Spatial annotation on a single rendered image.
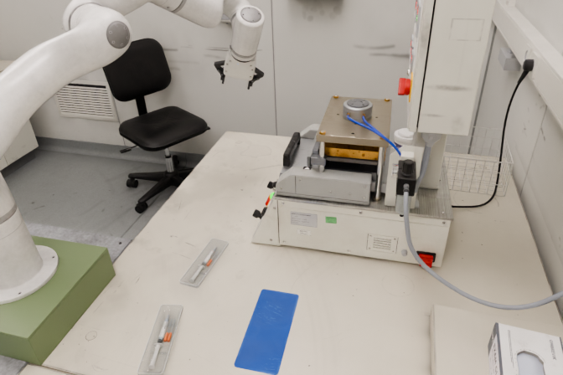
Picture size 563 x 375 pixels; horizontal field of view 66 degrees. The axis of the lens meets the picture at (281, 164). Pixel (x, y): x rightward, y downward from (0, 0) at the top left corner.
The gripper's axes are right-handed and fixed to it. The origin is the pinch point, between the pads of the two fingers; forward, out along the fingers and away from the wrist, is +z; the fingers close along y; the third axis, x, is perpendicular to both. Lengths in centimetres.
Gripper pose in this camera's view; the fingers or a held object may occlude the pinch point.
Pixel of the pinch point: (236, 81)
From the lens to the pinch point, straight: 155.7
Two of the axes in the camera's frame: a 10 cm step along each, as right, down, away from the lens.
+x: 0.9, -8.7, 4.8
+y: 9.7, 1.9, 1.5
